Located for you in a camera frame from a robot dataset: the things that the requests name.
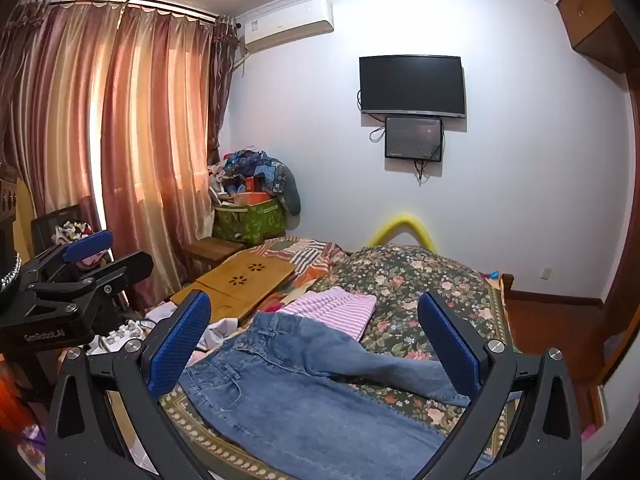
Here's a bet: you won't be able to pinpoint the pink striped curtain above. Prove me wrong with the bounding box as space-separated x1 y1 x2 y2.
0 0 238 311

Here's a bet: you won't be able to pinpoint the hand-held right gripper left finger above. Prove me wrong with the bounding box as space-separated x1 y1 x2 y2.
45 290 221 480

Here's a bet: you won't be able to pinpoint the white cloth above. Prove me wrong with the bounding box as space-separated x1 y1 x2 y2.
145 305 241 351

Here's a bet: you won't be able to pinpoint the wooden wall cabinet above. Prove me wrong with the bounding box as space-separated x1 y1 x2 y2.
555 0 633 76

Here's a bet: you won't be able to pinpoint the dark floral blanket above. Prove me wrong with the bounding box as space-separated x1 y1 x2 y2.
117 245 516 480

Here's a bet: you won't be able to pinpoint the small wooden stool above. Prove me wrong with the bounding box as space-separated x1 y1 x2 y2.
182 236 246 263

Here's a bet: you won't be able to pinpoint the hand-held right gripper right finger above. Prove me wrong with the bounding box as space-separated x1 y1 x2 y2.
417 291 586 480

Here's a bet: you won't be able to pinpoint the small black wall monitor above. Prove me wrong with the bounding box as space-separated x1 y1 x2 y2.
384 116 444 163

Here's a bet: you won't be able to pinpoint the pink striped cloth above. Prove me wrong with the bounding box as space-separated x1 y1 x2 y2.
277 287 377 341

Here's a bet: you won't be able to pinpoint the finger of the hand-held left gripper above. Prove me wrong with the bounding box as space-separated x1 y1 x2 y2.
31 252 155 311
22 230 115 286

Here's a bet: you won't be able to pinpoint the black wall television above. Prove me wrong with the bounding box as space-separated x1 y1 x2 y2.
358 55 467 119

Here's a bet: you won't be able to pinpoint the pile of mixed clothes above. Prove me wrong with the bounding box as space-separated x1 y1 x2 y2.
207 149 302 216

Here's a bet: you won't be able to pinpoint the yellow foam tube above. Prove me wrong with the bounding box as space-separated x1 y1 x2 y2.
367 214 440 251

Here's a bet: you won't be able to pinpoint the curtain rod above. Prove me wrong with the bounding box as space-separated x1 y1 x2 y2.
20 0 236 23

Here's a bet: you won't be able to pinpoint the small heap of clothes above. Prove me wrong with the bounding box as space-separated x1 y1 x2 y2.
54 220 111 267

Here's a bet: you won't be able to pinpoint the white air conditioner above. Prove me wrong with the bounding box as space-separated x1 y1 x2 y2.
240 0 334 56

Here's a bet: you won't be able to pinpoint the blue denim pants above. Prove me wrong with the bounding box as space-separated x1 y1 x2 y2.
177 310 496 480

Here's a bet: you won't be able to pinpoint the person's left forearm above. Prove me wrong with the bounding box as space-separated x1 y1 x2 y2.
0 250 23 311

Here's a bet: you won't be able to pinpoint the patchwork quilt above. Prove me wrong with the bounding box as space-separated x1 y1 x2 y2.
245 236 346 311

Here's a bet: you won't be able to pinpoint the dark cabinet with knobs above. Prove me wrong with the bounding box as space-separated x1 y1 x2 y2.
0 162 20 251

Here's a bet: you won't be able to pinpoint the bamboo lap desk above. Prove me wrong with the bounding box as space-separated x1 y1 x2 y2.
170 251 297 322

